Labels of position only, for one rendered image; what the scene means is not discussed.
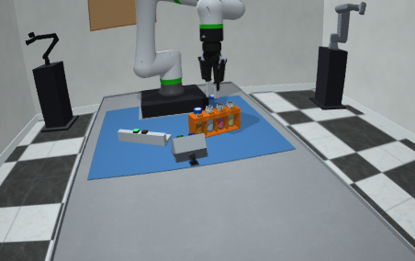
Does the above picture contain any blue bench mat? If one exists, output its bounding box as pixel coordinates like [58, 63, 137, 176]
[87, 96, 296, 180]

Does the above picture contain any orange tube rack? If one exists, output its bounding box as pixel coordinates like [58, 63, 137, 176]
[188, 105, 241, 138]

